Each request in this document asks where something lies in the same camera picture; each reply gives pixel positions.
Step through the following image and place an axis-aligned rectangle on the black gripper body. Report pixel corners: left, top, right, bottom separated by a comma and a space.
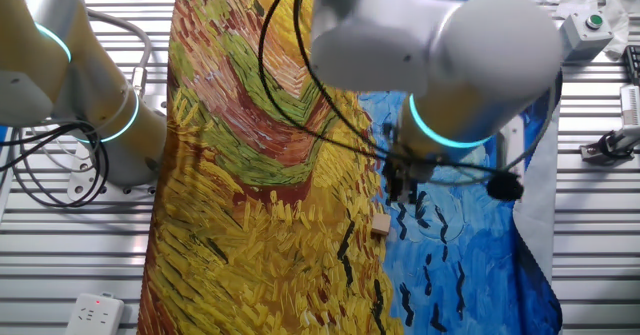
383, 147, 427, 197

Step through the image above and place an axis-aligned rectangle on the small wooden block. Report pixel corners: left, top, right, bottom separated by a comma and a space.
370, 212, 393, 237

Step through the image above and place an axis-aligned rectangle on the painted wheatfield print cloth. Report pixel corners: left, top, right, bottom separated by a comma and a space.
137, 0, 564, 335

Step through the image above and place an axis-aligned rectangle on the grey box with green button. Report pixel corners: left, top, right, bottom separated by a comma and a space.
557, 9, 615, 64

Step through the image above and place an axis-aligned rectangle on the black keyboard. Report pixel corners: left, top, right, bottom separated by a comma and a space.
622, 44, 640, 86

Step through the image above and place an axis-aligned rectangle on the white power strip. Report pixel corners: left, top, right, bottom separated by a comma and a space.
64, 292, 126, 335

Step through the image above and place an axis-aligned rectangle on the black cable plug bundle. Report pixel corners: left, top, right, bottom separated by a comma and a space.
486, 171, 525, 202

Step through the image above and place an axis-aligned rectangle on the silver ribbed camera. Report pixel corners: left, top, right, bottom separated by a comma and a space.
619, 84, 640, 127

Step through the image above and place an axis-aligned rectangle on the thick grey cable with connector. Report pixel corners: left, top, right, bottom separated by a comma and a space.
82, 7, 154, 100

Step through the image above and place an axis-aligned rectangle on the black base cable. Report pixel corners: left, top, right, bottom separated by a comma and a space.
0, 118, 111, 209
0, 122, 105, 202

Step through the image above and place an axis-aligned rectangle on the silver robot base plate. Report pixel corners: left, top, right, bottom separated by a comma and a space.
66, 147, 159, 202

